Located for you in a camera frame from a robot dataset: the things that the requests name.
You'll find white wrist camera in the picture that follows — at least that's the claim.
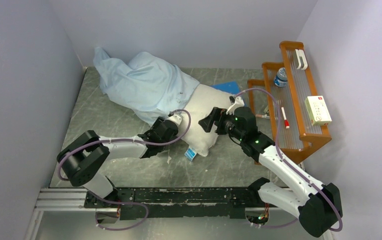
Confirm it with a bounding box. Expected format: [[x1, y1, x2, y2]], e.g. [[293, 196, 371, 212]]
[[226, 96, 245, 115], [167, 112, 183, 126]]

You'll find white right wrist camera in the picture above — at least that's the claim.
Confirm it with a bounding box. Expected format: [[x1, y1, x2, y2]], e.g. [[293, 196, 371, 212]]
[[226, 96, 245, 115]]

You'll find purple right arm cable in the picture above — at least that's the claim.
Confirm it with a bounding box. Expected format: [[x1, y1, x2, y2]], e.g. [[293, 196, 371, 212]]
[[234, 87, 344, 233]]

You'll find orange tiered shelf rack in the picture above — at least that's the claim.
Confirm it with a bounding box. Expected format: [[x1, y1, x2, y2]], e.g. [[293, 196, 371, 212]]
[[247, 41, 332, 164]]

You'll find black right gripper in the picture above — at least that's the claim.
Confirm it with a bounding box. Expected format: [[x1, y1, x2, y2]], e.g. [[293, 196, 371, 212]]
[[198, 107, 245, 142]]

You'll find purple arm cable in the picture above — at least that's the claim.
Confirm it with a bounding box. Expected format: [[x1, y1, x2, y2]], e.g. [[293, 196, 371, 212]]
[[57, 109, 192, 232], [234, 87, 344, 233]]

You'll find light blue pillowcase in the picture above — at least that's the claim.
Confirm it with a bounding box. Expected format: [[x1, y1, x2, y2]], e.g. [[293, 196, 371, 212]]
[[93, 47, 200, 125]]

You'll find white red box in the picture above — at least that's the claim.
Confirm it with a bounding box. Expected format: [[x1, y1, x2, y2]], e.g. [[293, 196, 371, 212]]
[[304, 95, 332, 126]]

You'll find pink white pen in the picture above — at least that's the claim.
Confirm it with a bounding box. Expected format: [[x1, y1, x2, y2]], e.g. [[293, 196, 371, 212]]
[[256, 114, 270, 119]]

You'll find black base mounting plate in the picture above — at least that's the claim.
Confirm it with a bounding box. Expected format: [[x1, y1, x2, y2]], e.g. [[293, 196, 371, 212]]
[[84, 187, 266, 220]]

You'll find white pillow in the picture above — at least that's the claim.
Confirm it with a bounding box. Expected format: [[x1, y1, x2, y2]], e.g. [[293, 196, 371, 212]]
[[174, 83, 236, 158]]

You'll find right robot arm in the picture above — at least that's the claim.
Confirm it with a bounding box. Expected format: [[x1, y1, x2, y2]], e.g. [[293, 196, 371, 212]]
[[198, 106, 343, 238]]

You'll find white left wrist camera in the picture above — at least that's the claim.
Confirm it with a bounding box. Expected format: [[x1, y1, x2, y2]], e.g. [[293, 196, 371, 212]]
[[167, 112, 183, 126]]

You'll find aluminium frame rail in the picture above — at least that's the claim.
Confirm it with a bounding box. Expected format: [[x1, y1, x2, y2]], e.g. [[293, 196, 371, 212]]
[[23, 187, 334, 240]]

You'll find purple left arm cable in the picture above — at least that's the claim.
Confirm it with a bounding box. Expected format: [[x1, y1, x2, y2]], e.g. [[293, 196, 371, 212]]
[[57, 109, 192, 232]]

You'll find white hook clip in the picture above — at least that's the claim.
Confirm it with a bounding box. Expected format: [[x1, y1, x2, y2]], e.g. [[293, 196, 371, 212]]
[[293, 49, 308, 71]]

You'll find small water bottle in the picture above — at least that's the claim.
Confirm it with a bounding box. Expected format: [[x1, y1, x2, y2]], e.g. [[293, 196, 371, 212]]
[[274, 67, 288, 88]]

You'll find blue plastic folder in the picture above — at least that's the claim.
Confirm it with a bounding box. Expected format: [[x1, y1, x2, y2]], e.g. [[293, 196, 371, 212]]
[[211, 81, 242, 96]]

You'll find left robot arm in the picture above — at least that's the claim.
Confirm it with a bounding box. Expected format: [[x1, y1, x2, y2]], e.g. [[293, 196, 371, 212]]
[[57, 114, 182, 208]]

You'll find red-capped white marker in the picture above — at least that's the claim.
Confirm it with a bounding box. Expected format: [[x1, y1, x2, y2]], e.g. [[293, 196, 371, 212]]
[[281, 106, 290, 129]]

